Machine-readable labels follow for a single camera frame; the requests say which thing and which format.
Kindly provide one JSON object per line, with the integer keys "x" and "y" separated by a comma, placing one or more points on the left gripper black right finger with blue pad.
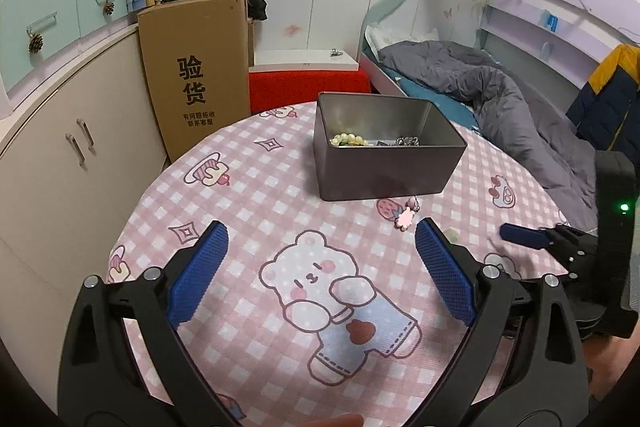
{"x": 520, "y": 361}

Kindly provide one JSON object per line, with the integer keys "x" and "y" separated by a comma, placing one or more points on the yellow navy jacket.
{"x": 606, "y": 111}

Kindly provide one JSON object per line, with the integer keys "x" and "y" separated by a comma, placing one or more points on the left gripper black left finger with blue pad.
{"x": 99, "y": 383}

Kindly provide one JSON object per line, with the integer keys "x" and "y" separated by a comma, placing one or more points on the pink charm keychain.
{"x": 406, "y": 217}

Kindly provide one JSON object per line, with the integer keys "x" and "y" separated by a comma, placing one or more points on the brown cardboard box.
{"x": 195, "y": 57}

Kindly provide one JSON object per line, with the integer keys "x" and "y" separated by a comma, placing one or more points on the beige low cabinet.
{"x": 76, "y": 156}

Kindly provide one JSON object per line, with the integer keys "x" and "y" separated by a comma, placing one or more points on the red storage bench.
{"x": 289, "y": 77}

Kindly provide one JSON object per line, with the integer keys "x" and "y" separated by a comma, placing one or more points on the grey duvet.
{"x": 511, "y": 115}

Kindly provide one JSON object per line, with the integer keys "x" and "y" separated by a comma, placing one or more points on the grey metal tin box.
{"x": 372, "y": 146}

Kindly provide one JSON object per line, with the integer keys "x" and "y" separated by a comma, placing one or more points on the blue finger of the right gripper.
{"x": 529, "y": 238}

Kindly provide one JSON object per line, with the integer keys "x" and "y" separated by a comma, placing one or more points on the teal drawer unit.
{"x": 34, "y": 30}

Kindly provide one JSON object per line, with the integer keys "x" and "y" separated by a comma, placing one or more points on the teal bed sheet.
{"x": 455, "y": 111}

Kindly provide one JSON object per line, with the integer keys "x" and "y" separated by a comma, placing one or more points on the pink checkered bear tablecloth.
{"x": 322, "y": 308}

